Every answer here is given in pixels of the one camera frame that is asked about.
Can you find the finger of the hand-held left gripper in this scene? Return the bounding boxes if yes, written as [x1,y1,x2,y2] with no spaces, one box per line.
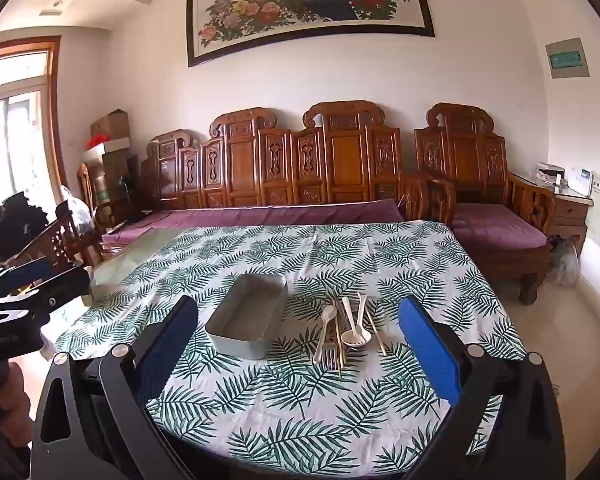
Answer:
[0,257,53,289]
[17,266,92,327]

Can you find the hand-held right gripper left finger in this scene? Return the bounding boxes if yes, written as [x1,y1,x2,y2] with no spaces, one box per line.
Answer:
[30,295,201,480]

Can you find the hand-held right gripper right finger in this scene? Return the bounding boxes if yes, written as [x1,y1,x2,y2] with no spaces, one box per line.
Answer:
[397,295,566,480]

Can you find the metal spoon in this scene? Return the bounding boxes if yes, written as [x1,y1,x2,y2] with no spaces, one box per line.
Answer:
[341,327,367,350]

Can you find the pale shiny spoon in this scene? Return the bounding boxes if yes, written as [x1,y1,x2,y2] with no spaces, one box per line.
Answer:
[354,293,371,350]

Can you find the grey rectangular metal tray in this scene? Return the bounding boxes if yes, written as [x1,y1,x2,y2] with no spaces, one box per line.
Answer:
[205,272,288,361]

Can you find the slotted metal fork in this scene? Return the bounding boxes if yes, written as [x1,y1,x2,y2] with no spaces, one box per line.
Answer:
[328,305,348,367]

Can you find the cream plastic spoon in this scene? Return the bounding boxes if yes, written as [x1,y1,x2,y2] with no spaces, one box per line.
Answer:
[321,305,339,345]

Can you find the cream plastic fork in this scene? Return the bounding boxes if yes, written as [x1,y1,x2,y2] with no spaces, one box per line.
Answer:
[312,320,331,365]

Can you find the person's left hand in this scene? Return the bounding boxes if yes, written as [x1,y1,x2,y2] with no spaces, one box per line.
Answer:
[0,360,33,466]

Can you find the dark wooden dining chair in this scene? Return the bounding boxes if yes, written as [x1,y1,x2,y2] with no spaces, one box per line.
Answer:
[2,200,106,281]

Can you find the black cloth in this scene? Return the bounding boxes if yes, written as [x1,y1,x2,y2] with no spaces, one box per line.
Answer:
[0,191,48,261]

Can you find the clear plastic bag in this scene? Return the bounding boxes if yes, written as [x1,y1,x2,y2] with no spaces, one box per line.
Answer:
[547,237,581,288]
[60,185,101,241]

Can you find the wooden chair back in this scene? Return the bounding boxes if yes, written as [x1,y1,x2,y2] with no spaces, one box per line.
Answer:
[77,162,101,211]

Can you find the stack of brown cartons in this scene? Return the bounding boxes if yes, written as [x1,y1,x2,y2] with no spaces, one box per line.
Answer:
[87,152,141,211]

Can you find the green leaf print tablecloth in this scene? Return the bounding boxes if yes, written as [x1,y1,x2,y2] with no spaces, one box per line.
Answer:
[55,220,528,480]

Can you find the purple armchair cushion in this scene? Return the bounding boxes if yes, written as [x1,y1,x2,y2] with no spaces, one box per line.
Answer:
[452,203,548,250]

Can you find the white cardboard box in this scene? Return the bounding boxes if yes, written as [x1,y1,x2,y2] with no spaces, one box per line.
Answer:
[82,135,131,163]

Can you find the long purple sofa cushion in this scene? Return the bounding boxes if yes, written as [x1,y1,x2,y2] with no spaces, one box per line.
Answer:
[102,199,406,246]

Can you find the wooden side table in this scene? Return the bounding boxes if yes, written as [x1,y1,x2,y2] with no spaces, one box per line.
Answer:
[512,170,595,258]

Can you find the carved wooden armchair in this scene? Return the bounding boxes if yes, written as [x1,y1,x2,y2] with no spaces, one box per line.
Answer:
[414,102,556,306]

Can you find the carved wooden sofa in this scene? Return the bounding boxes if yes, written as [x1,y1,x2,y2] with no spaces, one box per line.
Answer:
[102,100,456,266]

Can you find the white desk device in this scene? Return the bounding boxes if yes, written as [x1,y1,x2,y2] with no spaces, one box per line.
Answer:
[565,167,593,196]

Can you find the ceiling vent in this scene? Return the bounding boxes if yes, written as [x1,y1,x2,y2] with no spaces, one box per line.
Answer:
[37,0,73,16]

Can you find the framed peacock flower painting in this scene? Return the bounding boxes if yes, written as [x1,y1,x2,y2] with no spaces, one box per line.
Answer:
[186,0,437,68]

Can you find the wooden door frame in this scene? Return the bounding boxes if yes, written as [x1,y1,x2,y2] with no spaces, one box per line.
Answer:
[0,35,68,201]

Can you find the wall box with green label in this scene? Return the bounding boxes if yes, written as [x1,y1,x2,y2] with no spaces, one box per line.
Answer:
[545,37,591,80]

